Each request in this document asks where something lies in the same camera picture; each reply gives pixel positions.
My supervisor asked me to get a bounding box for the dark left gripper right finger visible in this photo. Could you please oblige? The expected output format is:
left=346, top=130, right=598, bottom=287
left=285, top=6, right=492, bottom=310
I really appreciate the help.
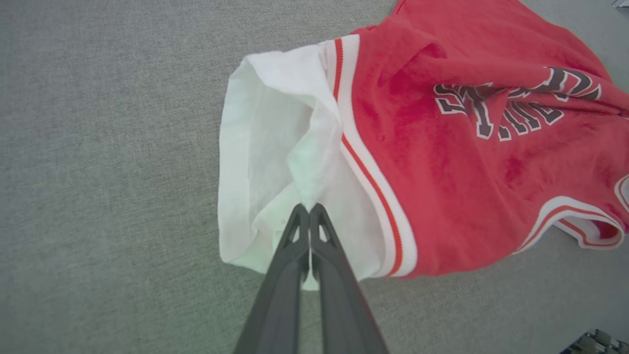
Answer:
left=309, top=203, right=390, bottom=354

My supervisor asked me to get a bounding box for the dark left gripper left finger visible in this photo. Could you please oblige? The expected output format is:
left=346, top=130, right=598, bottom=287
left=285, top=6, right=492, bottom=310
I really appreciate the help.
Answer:
left=233, top=204, right=312, bottom=354

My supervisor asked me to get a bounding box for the red basketball jersey garment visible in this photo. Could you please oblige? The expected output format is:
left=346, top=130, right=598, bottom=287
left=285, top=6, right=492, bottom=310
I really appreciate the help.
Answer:
left=217, top=0, right=629, bottom=292

